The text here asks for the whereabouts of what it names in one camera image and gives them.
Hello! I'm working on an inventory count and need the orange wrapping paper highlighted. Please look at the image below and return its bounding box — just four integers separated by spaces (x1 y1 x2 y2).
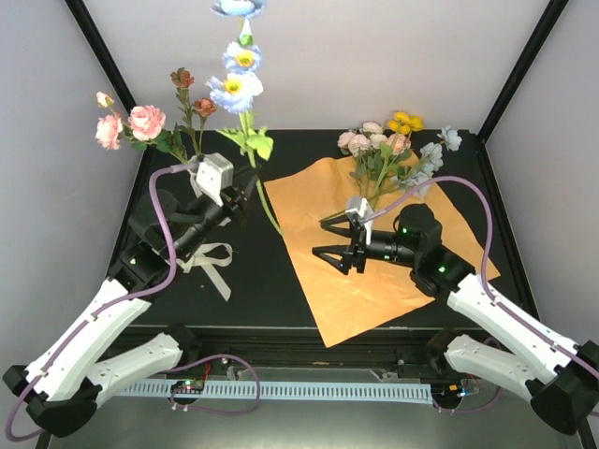
266 157 483 347

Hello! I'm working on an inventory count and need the cream printed ribbon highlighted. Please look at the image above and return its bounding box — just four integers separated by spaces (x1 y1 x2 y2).
177 242 233 301

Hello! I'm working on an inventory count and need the pastel artificial flower bunch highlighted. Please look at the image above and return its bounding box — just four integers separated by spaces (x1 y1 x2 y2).
337 111 462 207

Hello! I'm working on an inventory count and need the coral rose flower stem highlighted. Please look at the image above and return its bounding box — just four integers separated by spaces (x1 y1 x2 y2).
170 67 218 156

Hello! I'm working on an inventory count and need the blue poppy flower stem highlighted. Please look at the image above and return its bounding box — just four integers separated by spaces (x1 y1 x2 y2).
205 0 285 236

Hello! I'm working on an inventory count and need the pink rose flower stem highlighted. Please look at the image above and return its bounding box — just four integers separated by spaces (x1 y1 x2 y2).
95 92 188 164

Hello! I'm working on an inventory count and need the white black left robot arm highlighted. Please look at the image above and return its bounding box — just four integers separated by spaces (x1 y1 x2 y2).
2 171 256 438

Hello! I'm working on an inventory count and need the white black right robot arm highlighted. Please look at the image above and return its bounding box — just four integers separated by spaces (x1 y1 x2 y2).
313 199 598 435

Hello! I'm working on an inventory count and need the right small circuit board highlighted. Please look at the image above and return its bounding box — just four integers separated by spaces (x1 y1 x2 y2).
431 384 472 398

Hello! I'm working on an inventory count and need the small circuit board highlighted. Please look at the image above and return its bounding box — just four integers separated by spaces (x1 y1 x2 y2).
431 384 472 398
170 379 205 395

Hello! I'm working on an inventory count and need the left small circuit board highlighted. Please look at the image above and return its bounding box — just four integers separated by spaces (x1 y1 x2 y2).
170 379 205 395

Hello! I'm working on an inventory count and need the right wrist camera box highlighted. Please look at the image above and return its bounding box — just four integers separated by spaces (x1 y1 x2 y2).
344 196 373 245

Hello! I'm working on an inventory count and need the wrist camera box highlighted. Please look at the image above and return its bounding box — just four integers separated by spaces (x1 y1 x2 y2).
196 152 234 207
344 196 373 245

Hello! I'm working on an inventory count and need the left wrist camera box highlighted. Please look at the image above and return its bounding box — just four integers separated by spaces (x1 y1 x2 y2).
196 152 234 207

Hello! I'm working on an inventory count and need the light blue slotted cable duct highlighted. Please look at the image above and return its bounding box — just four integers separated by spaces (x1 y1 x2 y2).
118 379 432 405

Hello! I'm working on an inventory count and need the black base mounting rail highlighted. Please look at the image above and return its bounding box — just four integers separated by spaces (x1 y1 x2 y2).
179 326 443 377

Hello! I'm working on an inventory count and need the black left frame post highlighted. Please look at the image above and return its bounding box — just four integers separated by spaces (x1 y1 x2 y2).
64 0 154 146

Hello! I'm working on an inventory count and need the black frame post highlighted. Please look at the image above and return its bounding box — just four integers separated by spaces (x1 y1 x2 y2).
64 0 154 146
477 0 569 144

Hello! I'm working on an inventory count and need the black right frame post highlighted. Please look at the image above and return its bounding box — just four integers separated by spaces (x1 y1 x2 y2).
477 0 569 144

